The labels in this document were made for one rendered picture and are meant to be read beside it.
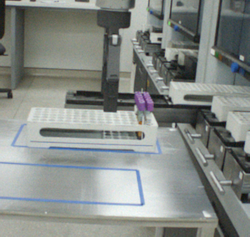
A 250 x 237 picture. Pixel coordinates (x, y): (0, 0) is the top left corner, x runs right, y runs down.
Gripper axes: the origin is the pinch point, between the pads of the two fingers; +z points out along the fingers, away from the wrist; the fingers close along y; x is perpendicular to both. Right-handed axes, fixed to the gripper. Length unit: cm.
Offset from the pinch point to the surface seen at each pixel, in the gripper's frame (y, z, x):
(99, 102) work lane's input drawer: -33.7, 11.7, -0.2
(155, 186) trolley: 21.9, 10.9, 8.6
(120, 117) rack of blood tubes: -0.5, 4.7, 3.2
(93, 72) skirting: -389, 86, 9
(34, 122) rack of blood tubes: 5.0, 5.0, -16.6
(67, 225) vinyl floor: -85, 93, -10
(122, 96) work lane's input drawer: -44.0, 12.6, 8.0
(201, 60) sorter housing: -66, 2, 40
